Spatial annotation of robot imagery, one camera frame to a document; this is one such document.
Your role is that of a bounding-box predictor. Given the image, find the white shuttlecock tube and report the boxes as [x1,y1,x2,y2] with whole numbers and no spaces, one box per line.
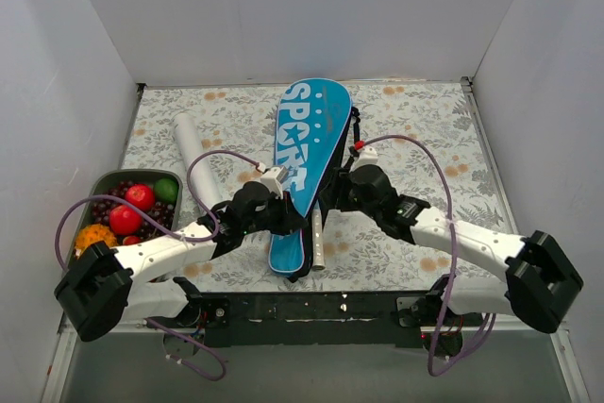
[171,112,225,209]

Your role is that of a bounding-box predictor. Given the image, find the blue badminton racket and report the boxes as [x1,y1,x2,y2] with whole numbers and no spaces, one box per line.
[310,202,326,271]

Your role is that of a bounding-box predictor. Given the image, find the blue racket bag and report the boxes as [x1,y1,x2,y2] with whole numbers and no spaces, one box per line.
[269,78,353,282]

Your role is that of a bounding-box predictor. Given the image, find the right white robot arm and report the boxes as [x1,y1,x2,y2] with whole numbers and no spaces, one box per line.
[320,164,583,334]

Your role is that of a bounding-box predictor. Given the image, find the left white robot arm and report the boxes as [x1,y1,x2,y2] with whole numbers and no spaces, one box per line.
[54,182,308,342]

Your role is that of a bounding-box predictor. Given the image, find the floral tablecloth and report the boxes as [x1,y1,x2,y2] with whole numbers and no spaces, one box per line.
[123,82,512,292]

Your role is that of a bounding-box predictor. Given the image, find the green lime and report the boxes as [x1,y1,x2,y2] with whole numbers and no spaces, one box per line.
[153,177,180,204]

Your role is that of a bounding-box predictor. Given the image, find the dark grape bunch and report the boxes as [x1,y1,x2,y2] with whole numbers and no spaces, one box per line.
[91,181,176,244]

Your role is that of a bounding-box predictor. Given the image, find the red apple upper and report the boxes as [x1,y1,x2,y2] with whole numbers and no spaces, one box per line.
[125,184,156,211]

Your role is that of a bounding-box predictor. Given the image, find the red apple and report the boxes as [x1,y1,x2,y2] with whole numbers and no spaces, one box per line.
[109,205,143,236]
[125,184,156,211]

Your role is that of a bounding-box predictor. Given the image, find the small red-yellow fruit bunch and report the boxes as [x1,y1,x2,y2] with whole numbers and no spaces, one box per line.
[121,235,141,245]

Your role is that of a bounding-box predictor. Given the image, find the grey fruit tray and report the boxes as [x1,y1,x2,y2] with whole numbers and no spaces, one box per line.
[70,169,184,267]

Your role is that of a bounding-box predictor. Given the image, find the red apple lower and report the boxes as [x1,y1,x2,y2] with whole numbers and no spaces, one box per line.
[109,205,143,236]

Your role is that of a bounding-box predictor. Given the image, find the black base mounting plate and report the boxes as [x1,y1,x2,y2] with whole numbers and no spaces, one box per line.
[164,291,442,348]

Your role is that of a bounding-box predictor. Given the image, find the orange flower decoration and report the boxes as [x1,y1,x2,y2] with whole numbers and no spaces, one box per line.
[74,224,118,258]

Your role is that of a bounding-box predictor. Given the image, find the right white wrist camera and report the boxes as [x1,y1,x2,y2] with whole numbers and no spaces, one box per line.
[350,141,378,172]

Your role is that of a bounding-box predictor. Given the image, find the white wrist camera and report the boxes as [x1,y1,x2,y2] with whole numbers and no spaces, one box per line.
[350,141,378,172]
[260,165,290,199]

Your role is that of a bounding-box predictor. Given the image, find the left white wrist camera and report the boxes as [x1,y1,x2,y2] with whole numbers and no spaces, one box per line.
[260,165,290,199]

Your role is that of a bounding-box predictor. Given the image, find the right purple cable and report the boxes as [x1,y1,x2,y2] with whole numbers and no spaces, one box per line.
[362,133,496,378]

